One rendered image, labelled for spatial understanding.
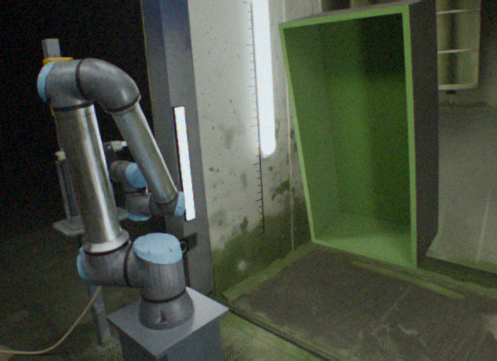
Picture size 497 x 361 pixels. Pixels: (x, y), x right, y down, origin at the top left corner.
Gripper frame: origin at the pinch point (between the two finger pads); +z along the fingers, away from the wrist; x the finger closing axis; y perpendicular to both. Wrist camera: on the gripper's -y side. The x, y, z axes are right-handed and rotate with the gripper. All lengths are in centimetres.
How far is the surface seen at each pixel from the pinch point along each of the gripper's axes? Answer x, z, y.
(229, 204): 82, 6, 45
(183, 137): 51, 3, -2
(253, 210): 104, 6, 56
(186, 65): 60, 6, -39
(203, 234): 60, 6, 57
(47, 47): -3, 26, -51
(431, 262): 175, -89, 96
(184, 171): 49, 3, 16
